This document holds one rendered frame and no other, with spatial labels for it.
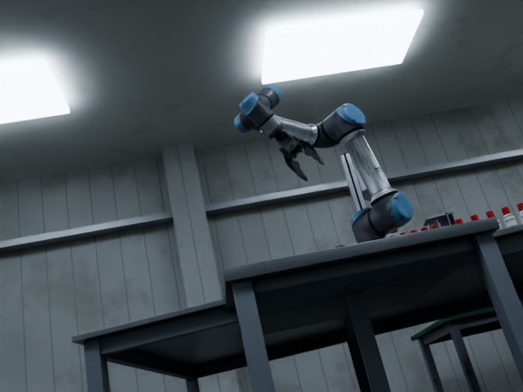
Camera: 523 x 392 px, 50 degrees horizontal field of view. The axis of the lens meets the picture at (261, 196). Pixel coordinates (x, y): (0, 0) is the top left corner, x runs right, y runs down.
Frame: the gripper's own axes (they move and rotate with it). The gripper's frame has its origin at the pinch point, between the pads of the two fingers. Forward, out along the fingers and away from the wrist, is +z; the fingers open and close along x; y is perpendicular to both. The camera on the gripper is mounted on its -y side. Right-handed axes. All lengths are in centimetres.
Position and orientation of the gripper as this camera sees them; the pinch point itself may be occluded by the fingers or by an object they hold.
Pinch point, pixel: (314, 171)
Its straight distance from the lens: 200.1
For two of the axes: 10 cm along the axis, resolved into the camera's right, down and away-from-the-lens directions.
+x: -7.2, 6.9, 0.2
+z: 6.9, 7.2, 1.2
